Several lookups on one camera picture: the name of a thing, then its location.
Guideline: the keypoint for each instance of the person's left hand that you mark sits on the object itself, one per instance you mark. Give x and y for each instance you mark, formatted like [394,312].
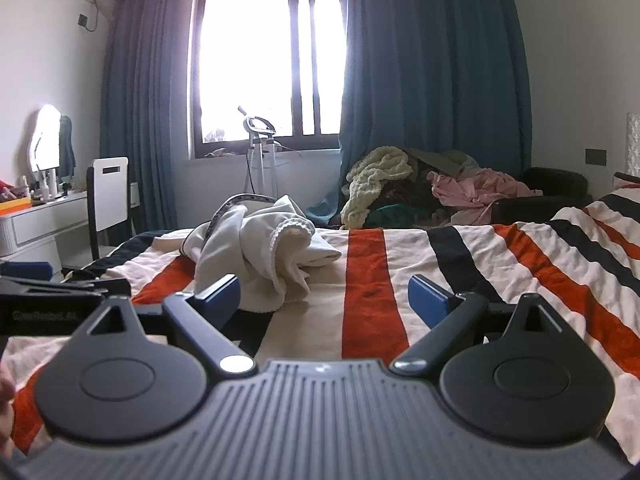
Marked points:
[5,410]

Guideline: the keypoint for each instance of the black armchair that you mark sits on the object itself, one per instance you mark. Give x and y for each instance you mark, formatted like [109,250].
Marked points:
[555,185]

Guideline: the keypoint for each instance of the wall socket with plug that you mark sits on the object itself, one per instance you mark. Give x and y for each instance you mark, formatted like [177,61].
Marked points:
[82,20]

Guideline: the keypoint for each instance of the white garment steamer stand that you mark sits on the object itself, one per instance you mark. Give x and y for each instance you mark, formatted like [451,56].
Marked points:
[260,125]

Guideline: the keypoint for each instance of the dark green clothes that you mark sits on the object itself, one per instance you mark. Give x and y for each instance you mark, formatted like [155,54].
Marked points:
[400,205]

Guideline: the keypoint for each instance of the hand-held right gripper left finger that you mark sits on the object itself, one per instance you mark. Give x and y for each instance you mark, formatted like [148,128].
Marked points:
[220,295]

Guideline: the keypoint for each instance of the white backed chair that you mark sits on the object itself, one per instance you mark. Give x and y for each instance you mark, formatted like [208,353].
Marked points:
[110,195]

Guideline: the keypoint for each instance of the cream knitted blanket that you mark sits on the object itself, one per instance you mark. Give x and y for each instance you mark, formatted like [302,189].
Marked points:
[375,175]

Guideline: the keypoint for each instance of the white garment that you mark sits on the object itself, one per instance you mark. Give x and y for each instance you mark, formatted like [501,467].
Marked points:
[260,245]

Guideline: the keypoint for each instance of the dark framed window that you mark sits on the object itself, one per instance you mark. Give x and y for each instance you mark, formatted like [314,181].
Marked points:
[240,60]

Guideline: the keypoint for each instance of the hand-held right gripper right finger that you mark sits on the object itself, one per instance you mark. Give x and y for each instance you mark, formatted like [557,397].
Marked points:
[427,300]

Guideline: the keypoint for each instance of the grey patterned headboard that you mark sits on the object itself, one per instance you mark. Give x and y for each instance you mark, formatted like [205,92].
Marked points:
[634,145]

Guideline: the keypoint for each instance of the lit vanity mirror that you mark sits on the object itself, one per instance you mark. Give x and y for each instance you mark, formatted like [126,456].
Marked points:
[46,135]

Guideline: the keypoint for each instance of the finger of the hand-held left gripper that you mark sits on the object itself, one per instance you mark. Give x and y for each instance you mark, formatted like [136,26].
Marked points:
[25,270]

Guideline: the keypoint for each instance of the striped blanket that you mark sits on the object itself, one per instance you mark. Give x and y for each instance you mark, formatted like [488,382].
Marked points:
[370,285]

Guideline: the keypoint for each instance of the orange box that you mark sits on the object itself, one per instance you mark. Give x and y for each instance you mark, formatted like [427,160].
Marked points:
[15,204]

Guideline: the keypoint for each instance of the white dressing desk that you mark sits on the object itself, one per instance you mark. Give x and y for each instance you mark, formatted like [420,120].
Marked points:
[45,220]

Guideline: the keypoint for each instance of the dark wall switch plate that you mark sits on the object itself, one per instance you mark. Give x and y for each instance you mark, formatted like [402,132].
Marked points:
[596,156]

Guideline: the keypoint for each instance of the olive garment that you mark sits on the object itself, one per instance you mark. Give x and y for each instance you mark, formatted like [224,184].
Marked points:
[445,160]

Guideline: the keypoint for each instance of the white bottle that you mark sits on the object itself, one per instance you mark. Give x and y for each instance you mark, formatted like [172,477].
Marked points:
[51,182]

